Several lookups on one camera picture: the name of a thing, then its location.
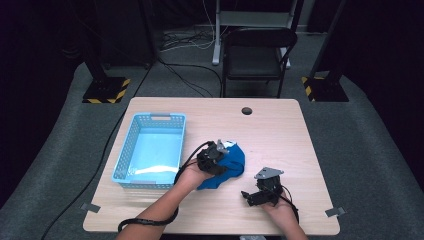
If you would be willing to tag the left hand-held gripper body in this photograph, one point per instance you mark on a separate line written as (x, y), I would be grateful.
(210, 156)

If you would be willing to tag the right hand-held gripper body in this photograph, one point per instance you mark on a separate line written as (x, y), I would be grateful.
(269, 183)

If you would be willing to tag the blue cloth garment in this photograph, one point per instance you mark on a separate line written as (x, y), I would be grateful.
(235, 163)

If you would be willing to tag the white striped sock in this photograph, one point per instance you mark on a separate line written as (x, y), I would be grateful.
(230, 144)

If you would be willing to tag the light blue plastic basket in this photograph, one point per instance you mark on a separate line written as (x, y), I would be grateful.
(153, 153)

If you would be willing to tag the person's right hand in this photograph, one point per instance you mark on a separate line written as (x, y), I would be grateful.
(282, 210)

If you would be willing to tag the person's left hand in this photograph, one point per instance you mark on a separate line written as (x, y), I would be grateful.
(190, 176)

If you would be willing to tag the grey tape piece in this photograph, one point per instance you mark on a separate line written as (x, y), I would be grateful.
(90, 207)
(335, 212)

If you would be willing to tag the black folding chair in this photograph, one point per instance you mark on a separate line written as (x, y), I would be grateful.
(255, 60)

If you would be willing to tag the black stand with striped base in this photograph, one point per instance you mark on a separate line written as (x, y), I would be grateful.
(105, 88)
(325, 88)

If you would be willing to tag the white metal stand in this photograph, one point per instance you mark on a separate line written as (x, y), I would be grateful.
(217, 40)

